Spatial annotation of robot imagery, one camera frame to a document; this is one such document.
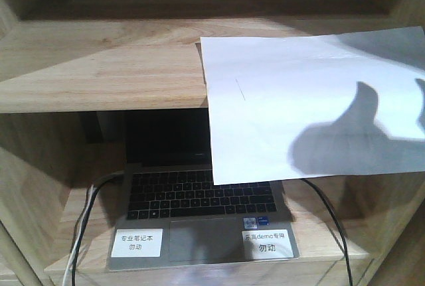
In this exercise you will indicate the white paper sheet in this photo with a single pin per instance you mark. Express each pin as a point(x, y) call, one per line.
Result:
point(313, 106)

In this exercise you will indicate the grey laptop black keyboard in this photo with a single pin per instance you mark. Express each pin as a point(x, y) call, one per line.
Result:
point(168, 184)

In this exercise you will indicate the white label right sticker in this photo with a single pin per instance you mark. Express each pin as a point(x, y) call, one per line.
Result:
point(267, 244)

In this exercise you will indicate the white label sticker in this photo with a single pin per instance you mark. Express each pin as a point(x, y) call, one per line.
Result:
point(267, 244)
point(137, 243)

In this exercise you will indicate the white label left sticker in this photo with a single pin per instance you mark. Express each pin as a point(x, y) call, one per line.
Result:
point(137, 243)

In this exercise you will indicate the wooden shelf unit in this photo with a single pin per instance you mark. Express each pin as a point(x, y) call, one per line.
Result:
point(59, 57)

